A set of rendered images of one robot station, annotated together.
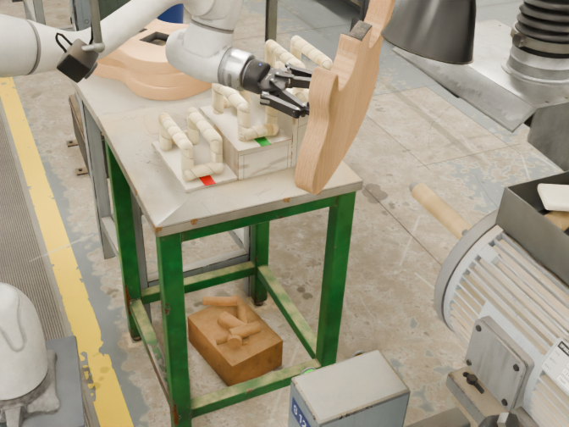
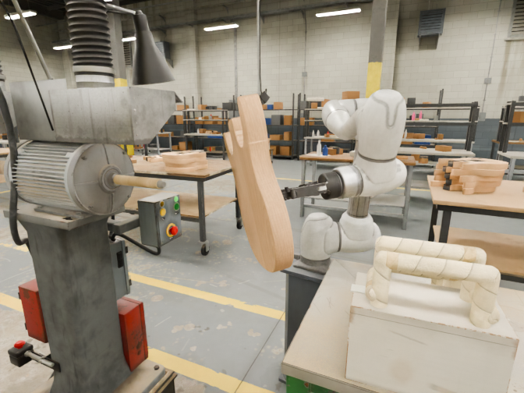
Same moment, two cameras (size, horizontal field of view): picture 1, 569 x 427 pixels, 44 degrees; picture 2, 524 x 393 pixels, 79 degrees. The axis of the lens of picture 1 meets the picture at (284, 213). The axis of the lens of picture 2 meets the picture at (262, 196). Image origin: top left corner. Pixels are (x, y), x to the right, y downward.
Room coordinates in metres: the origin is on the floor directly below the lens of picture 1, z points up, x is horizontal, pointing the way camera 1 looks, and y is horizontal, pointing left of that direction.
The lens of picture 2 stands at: (2.02, -0.62, 1.46)
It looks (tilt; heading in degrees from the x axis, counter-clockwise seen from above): 14 degrees down; 140
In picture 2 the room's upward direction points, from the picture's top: straight up
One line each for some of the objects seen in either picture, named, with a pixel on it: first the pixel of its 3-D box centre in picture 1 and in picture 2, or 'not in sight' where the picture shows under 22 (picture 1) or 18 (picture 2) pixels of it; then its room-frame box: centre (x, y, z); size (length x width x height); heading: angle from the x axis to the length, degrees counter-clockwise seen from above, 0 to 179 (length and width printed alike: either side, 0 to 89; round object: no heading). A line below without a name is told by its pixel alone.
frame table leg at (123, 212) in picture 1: (126, 244); not in sight; (1.88, 0.53, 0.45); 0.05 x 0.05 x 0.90; 27
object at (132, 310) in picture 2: not in sight; (118, 323); (0.57, -0.31, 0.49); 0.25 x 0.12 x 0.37; 27
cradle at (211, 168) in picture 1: (203, 169); not in sight; (1.56, 0.22, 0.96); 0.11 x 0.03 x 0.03; 120
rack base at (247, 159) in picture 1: (244, 136); not in sight; (1.72, 0.12, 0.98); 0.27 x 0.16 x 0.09; 30
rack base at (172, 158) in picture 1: (193, 160); not in sight; (1.65, 0.26, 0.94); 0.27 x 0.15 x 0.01; 30
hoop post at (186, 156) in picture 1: (187, 162); not in sight; (1.55, 0.26, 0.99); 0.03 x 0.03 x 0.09
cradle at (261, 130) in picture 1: (259, 131); not in sight; (1.64, 0.08, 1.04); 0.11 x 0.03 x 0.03; 120
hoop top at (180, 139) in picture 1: (174, 131); not in sight; (1.63, 0.30, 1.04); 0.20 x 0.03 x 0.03; 29
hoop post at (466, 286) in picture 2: (269, 61); (472, 277); (1.86, 0.06, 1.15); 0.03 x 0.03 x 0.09
